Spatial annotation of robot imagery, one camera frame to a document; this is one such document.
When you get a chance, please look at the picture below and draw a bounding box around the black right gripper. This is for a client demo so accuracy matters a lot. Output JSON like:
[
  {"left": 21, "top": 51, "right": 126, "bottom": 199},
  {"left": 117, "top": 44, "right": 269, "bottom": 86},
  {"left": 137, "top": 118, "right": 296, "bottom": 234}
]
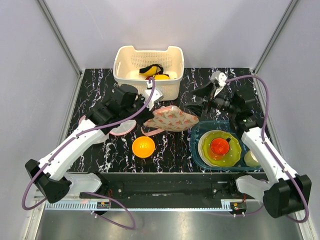
[{"left": 183, "top": 81, "right": 239, "bottom": 119}]

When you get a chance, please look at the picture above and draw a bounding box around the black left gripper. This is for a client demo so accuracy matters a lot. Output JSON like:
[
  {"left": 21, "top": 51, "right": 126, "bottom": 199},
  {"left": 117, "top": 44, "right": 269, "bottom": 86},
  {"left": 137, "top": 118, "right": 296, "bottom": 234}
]
[{"left": 121, "top": 93, "right": 156, "bottom": 127}]

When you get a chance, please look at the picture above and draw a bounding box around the floral pink laundry bag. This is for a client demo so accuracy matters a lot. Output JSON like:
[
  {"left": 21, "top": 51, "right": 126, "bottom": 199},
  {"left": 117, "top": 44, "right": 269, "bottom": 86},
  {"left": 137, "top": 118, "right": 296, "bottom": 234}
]
[{"left": 140, "top": 105, "right": 199, "bottom": 137}]

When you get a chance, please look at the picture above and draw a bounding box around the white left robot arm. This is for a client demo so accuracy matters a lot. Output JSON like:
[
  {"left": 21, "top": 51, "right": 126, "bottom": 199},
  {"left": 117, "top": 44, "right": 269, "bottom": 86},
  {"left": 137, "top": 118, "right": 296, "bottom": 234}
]
[{"left": 25, "top": 82, "right": 156, "bottom": 204}]

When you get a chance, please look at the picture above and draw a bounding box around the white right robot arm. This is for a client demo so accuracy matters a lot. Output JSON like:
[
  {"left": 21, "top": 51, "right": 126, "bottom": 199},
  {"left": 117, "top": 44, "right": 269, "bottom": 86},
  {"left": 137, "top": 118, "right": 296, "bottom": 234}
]
[{"left": 186, "top": 82, "right": 312, "bottom": 223}]

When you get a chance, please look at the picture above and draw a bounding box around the white mesh pink-trimmed laundry bag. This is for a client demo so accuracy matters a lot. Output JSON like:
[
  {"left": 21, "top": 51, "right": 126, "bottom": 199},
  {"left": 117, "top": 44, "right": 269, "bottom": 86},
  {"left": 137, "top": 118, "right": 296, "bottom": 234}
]
[{"left": 77, "top": 116, "right": 137, "bottom": 146}]

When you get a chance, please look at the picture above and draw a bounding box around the yellow black bra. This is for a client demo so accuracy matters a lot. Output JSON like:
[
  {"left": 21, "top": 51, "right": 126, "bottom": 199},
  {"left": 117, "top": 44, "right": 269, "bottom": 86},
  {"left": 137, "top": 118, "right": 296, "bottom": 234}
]
[{"left": 139, "top": 64, "right": 171, "bottom": 80}]

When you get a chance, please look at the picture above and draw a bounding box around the cream perforated laundry basket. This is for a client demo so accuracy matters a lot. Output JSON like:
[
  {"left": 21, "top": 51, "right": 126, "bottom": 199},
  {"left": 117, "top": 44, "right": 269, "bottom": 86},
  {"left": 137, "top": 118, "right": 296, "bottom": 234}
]
[{"left": 113, "top": 45, "right": 185, "bottom": 101}]

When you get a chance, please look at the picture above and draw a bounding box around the teal transparent plastic tray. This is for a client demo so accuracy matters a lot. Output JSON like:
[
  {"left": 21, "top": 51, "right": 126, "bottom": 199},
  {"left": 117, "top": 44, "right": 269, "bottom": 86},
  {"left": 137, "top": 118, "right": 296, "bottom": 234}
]
[{"left": 189, "top": 120, "right": 262, "bottom": 172}]

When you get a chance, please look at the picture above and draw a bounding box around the white plate under green plate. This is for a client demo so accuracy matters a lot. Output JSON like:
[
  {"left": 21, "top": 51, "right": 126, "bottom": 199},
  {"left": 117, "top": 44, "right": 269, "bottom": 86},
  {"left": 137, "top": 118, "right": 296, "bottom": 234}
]
[{"left": 197, "top": 133, "right": 214, "bottom": 167}]

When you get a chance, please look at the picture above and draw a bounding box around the orange plastic bowl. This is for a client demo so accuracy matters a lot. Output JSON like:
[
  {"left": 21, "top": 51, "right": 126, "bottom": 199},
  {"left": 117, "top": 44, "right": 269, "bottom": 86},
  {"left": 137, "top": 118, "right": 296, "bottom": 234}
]
[{"left": 132, "top": 136, "right": 156, "bottom": 159}]

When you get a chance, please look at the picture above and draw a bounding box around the orange plastic cup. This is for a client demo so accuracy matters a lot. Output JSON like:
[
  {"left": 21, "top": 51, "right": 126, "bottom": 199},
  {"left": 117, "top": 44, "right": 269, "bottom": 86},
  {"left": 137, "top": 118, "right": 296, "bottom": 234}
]
[{"left": 210, "top": 137, "right": 231, "bottom": 156}]

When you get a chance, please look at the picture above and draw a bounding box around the yellow-green dotted plate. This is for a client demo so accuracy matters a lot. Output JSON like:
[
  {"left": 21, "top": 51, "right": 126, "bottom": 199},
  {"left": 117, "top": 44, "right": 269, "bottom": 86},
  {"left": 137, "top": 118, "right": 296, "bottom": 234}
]
[{"left": 198, "top": 130, "right": 242, "bottom": 167}]

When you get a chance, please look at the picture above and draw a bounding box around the cream mug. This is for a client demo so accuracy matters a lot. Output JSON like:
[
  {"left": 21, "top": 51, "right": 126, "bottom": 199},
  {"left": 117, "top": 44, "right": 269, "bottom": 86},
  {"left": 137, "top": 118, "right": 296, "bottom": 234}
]
[{"left": 244, "top": 150, "right": 260, "bottom": 167}]

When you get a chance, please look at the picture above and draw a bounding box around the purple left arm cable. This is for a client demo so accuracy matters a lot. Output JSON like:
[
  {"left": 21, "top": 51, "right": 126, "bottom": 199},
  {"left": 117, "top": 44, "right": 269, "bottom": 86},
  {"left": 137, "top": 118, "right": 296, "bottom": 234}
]
[{"left": 21, "top": 76, "right": 156, "bottom": 230}]

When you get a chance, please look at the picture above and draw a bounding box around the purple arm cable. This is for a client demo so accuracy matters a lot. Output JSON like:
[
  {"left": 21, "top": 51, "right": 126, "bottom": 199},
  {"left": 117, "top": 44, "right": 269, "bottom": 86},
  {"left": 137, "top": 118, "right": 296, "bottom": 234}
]
[
  {"left": 21, "top": 76, "right": 156, "bottom": 230},
  {"left": 224, "top": 75, "right": 310, "bottom": 224}
]

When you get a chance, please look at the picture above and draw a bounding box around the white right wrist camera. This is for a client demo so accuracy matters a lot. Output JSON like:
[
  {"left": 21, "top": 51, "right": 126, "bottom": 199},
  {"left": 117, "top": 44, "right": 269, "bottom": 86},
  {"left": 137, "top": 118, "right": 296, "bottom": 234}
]
[{"left": 210, "top": 70, "right": 228, "bottom": 88}]

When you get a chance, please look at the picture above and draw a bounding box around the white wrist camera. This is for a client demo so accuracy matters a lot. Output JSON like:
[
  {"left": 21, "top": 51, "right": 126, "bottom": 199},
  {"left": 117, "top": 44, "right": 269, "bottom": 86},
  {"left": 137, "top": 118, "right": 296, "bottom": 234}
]
[
  {"left": 142, "top": 87, "right": 164, "bottom": 111},
  {"left": 210, "top": 70, "right": 228, "bottom": 88}
]

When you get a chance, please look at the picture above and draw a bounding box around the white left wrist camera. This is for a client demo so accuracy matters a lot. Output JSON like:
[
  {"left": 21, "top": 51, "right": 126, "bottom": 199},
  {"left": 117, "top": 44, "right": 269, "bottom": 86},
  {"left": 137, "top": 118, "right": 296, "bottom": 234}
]
[{"left": 142, "top": 87, "right": 164, "bottom": 111}]

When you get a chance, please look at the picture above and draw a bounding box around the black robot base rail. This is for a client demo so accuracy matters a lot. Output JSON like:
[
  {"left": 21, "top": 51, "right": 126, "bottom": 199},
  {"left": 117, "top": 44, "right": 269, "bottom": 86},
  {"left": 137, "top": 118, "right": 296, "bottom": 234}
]
[{"left": 68, "top": 172, "right": 257, "bottom": 208}]

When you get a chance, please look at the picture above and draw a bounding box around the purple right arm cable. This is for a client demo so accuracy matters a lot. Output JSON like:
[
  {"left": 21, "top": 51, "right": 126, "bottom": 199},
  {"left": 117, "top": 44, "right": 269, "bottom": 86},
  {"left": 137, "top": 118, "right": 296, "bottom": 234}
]
[{"left": 224, "top": 75, "right": 310, "bottom": 224}]

